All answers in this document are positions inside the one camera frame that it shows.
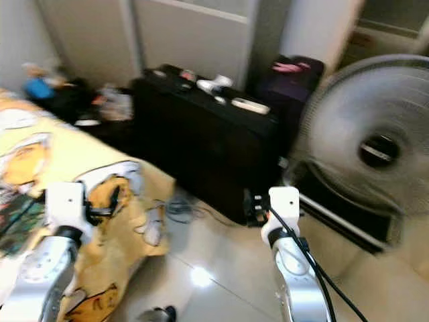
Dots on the dark colourful book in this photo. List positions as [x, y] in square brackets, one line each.
[17, 221]

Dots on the yellow cartoon print blanket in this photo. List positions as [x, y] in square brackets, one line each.
[80, 151]

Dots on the large black case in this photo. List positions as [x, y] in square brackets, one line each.
[201, 147]

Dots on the white red packet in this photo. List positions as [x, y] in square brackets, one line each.
[115, 104]

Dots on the grey standing fan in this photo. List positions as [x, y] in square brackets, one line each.
[342, 127]

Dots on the dark purple bag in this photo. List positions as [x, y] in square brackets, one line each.
[291, 94]

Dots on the small white rounded object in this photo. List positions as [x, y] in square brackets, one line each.
[213, 84]

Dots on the blue toy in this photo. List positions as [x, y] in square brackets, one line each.
[40, 87]

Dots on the grey wardrobe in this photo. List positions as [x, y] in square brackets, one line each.
[188, 33]

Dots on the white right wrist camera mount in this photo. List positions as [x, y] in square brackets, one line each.
[285, 201]

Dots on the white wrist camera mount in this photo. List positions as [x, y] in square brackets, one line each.
[66, 201]
[285, 201]

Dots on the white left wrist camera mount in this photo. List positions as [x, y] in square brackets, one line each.
[66, 201]

